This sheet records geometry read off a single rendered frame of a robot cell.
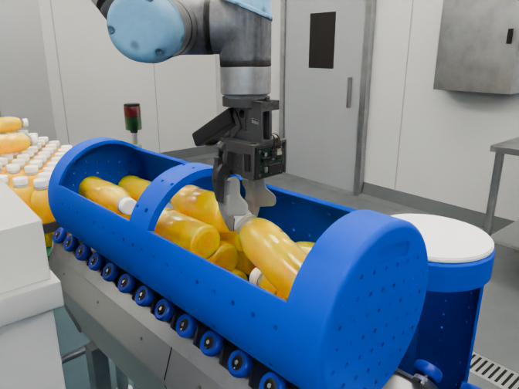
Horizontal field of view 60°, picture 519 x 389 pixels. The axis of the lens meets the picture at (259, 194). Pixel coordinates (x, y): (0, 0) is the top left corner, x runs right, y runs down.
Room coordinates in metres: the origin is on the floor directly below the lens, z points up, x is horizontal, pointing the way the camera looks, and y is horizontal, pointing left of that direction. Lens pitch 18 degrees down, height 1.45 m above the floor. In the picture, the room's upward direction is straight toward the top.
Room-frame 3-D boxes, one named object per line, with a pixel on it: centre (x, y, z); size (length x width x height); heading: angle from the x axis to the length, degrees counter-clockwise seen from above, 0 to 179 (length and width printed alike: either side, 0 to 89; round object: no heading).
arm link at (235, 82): (0.68, 0.02, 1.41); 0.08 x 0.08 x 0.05
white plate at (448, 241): (1.00, -0.41, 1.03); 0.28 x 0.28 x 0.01
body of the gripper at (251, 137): (0.68, 0.01, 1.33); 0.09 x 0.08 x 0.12; 44
